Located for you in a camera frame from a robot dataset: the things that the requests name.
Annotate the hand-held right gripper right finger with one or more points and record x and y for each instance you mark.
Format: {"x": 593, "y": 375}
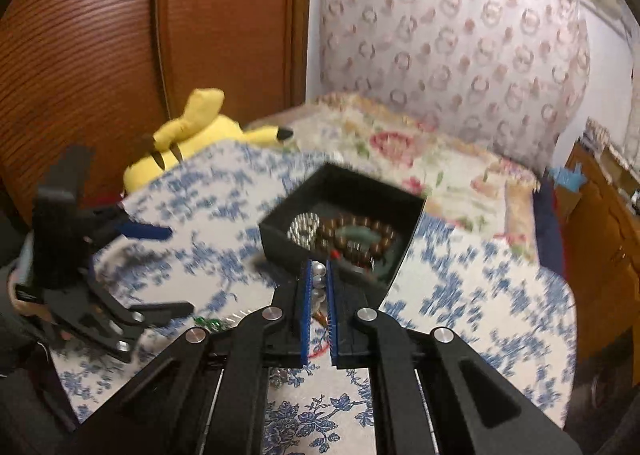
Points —
{"x": 334, "y": 310}

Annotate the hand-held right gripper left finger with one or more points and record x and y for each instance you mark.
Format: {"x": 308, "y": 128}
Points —
{"x": 302, "y": 310}

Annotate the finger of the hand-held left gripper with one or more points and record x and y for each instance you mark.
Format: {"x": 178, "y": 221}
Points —
{"x": 145, "y": 233}
{"x": 150, "y": 312}

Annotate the black box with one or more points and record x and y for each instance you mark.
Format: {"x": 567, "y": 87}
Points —
{"x": 280, "y": 240}

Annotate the green jade bangle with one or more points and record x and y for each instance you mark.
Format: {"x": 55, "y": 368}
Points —
{"x": 362, "y": 236}

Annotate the yellow plush toy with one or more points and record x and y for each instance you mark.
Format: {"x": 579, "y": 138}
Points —
{"x": 200, "y": 135}

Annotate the blue floral tablecloth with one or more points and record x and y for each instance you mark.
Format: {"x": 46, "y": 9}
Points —
{"x": 450, "y": 295}

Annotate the floral bedspread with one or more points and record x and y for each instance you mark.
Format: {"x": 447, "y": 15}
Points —
{"x": 400, "y": 150}

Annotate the wooden louvered wardrobe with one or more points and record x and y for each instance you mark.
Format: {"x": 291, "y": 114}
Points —
{"x": 125, "y": 35}

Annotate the dark blue bed sheet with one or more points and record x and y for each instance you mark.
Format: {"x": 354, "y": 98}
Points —
{"x": 547, "y": 230}

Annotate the blue plastic bag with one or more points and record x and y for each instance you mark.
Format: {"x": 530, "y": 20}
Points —
{"x": 567, "y": 177}

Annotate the wooden sideboard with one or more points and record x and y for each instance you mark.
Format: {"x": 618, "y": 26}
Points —
{"x": 605, "y": 255}

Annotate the circle patterned curtain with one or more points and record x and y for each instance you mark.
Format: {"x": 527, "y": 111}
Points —
{"x": 450, "y": 45}

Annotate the stack of papers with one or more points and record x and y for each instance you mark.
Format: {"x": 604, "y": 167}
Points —
{"x": 597, "y": 135}

